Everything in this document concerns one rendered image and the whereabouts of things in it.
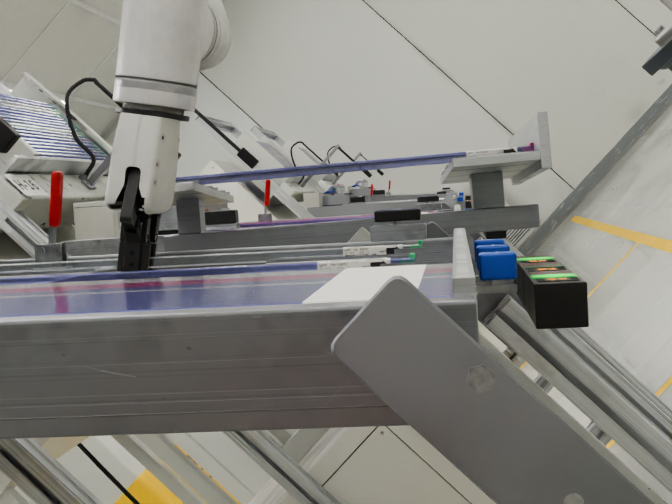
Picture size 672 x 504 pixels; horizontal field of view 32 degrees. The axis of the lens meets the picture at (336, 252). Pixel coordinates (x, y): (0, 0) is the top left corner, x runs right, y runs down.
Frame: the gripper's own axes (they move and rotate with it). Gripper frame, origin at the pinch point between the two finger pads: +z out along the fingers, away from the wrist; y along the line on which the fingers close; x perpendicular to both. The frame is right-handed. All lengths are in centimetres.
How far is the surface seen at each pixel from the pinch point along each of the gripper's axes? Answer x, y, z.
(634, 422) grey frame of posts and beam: 54, -10, 11
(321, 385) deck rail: 26, 60, -1
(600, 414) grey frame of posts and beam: 50, -10, 11
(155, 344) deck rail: 18, 60, -2
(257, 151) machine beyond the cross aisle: -66, -451, -14
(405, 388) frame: 31, 64, -3
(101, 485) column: -77, -274, 109
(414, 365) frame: 31, 64, -4
